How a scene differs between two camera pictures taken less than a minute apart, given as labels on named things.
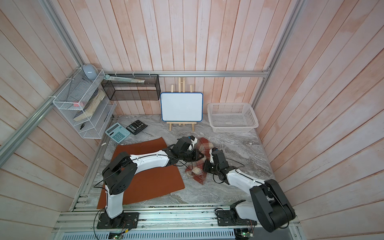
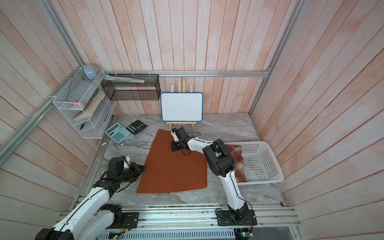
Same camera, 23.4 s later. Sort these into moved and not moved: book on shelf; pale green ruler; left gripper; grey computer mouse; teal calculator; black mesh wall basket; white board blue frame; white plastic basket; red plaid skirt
Moved: left gripper; white plastic basket; red plaid skirt
Not moved: teal calculator; black mesh wall basket; book on shelf; white board blue frame; grey computer mouse; pale green ruler
